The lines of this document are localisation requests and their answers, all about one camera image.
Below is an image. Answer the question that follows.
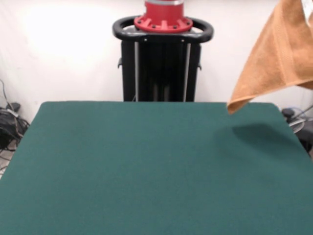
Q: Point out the orange terry towel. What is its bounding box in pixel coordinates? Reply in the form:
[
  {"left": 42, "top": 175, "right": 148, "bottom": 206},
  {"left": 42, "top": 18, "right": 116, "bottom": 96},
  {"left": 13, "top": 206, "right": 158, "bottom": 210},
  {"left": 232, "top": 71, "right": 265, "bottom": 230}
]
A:
[{"left": 226, "top": 0, "right": 313, "bottom": 115}]

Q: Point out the dark green table cloth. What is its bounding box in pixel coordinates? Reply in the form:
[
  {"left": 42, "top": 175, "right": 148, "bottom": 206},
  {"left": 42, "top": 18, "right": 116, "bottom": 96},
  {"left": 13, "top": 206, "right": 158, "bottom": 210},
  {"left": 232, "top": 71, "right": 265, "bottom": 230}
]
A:
[{"left": 0, "top": 101, "right": 313, "bottom": 235}]

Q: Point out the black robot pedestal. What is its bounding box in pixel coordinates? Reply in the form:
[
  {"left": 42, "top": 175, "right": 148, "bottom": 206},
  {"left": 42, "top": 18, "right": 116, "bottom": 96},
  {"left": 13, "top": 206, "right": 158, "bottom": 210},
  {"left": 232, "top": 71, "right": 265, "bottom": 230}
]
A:
[{"left": 112, "top": 16, "right": 215, "bottom": 102}]

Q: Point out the black cable tangle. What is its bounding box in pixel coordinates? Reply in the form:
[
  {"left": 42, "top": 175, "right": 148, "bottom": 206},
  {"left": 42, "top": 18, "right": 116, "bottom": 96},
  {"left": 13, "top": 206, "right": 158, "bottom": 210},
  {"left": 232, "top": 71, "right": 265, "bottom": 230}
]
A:
[{"left": 0, "top": 78, "right": 30, "bottom": 152}]

